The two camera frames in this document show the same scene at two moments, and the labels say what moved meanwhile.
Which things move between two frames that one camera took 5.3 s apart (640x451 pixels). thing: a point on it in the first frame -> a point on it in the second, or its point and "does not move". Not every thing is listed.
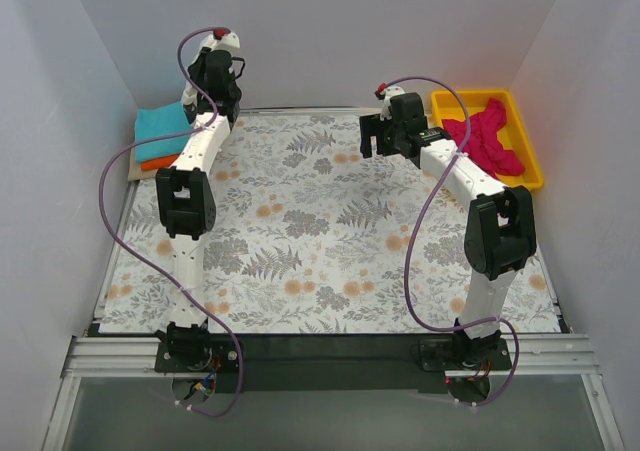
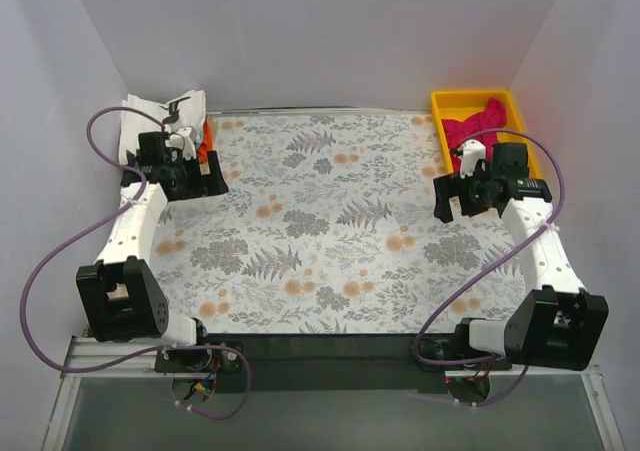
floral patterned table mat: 312,238 does not move
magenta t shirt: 484,145 does not move
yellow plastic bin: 446,105 does not move
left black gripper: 220,104 -> 213,174
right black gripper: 373,134 -> 446,198
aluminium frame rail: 552,356 does not move
